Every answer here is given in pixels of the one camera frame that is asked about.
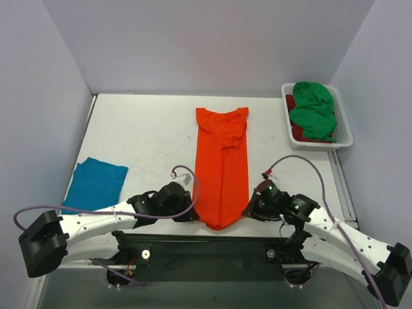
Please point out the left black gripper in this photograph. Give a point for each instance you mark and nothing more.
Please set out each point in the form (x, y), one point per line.
(188, 206)

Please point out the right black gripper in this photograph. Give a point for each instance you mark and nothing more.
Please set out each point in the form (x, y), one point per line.
(254, 205)

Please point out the orange t shirt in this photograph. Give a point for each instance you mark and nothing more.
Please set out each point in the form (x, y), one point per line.
(221, 167)

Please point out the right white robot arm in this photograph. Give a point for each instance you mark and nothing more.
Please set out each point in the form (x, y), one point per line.
(385, 269)

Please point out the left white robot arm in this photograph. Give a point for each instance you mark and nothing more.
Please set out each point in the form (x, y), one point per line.
(52, 239)

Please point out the folded blue t shirt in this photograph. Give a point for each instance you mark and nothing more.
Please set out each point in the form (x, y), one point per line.
(95, 185)

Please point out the dark red t shirt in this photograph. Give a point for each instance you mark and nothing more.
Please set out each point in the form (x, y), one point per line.
(297, 131)

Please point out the white plastic basket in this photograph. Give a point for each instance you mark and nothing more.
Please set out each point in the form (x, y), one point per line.
(342, 132)

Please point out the green t shirt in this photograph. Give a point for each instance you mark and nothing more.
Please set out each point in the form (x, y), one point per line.
(314, 112)

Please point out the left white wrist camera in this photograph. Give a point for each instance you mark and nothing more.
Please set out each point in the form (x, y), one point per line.
(182, 179)

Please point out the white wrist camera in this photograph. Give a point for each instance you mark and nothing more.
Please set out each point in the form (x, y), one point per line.
(182, 179)
(267, 175)

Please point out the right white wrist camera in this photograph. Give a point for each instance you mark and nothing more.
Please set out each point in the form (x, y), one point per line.
(267, 175)

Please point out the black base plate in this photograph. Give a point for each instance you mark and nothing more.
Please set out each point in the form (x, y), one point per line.
(166, 258)

